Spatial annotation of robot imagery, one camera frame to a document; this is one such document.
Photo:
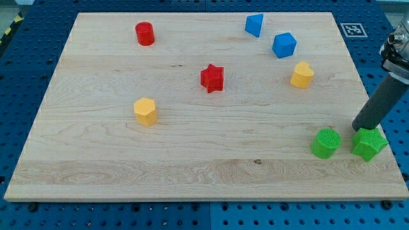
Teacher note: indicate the green cylinder block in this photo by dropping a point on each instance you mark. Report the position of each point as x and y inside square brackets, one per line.
[325, 144]

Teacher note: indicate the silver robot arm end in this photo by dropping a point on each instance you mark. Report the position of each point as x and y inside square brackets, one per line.
[395, 52]

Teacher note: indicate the red star block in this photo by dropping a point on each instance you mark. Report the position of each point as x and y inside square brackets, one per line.
[212, 78]

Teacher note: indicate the green star block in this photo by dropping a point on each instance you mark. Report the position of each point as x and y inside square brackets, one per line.
[367, 143]

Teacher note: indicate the yellow hexagon block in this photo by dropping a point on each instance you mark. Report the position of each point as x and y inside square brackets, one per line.
[145, 111]

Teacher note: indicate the wooden board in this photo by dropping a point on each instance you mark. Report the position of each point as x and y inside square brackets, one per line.
[249, 142]

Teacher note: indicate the red cylinder block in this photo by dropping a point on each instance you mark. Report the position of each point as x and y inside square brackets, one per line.
[145, 33]

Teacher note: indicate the yellow heart block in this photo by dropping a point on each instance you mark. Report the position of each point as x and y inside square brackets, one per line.
[302, 75]

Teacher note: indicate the blue triangle block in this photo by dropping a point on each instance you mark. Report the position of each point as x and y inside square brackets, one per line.
[254, 24]

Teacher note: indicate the blue cube block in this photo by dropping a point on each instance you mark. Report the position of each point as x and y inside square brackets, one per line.
[284, 45]

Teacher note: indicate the white fiducial marker tag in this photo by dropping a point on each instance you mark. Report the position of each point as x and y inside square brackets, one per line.
[353, 30]

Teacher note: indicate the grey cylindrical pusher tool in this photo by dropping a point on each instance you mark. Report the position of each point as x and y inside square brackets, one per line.
[384, 98]

